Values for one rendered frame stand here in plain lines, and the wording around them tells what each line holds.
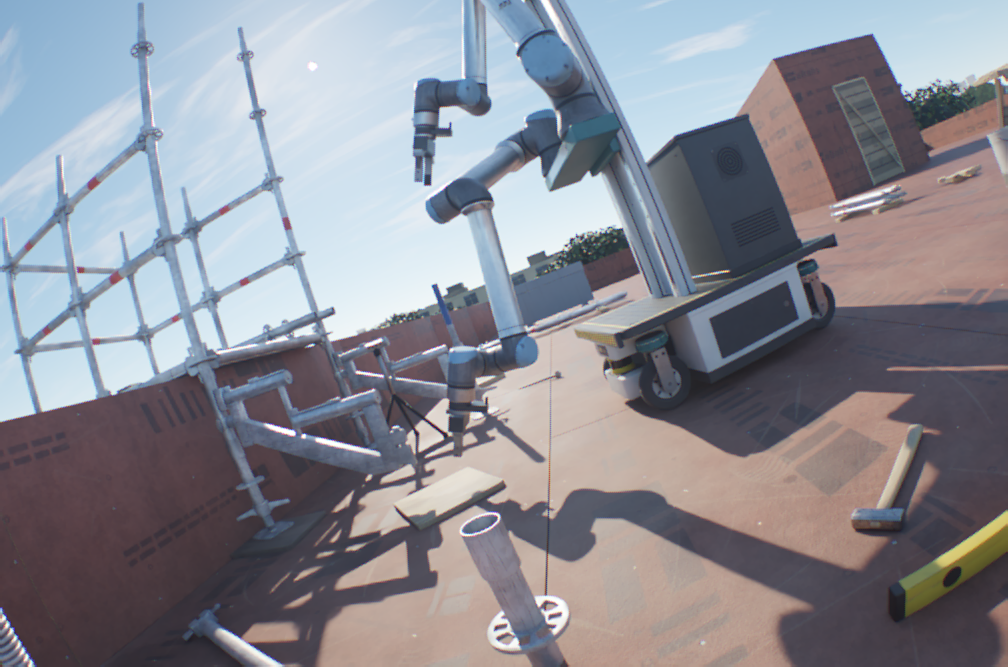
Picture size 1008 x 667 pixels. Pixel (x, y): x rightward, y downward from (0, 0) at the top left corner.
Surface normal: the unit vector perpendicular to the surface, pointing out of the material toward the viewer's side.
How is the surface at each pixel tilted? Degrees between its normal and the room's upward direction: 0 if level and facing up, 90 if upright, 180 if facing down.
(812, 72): 90
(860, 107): 90
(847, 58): 90
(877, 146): 90
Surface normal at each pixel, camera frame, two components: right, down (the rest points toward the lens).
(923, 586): -0.21, 0.05
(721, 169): 0.04, -0.05
